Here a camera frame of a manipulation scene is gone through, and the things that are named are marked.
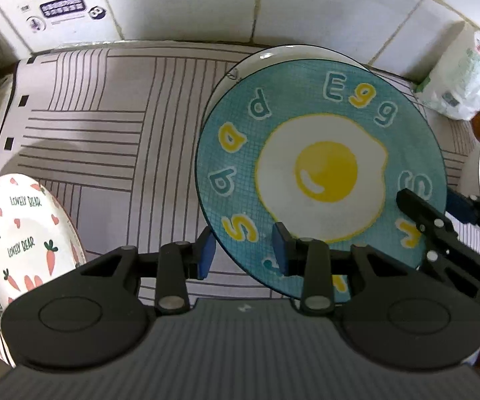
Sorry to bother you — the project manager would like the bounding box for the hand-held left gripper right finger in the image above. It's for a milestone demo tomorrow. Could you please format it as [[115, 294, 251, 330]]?
[[272, 222, 420, 315]]

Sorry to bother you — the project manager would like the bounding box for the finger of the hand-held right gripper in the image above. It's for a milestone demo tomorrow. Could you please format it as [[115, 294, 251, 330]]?
[[446, 187, 480, 261], [396, 189, 480, 298]]

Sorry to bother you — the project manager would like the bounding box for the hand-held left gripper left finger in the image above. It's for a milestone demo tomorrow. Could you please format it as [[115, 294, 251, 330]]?
[[79, 227, 216, 315]]

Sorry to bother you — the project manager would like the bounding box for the blue fried egg print plate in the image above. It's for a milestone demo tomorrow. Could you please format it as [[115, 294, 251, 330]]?
[[194, 56, 448, 305]]

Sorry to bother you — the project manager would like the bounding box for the pale dark-rimmed plate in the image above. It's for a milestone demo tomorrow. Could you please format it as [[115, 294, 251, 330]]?
[[202, 44, 374, 134]]

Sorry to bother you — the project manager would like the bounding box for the white plastic bag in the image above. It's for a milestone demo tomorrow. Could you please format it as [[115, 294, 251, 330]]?
[[415, 23, 480, 121]]

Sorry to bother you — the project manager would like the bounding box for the striped tablecloth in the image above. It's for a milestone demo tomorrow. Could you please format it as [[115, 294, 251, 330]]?
[[0, 41, 480, 301]]

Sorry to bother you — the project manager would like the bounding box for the wall sticker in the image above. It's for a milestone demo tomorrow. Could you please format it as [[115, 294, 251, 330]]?
[[17, 0, 106, 34]]

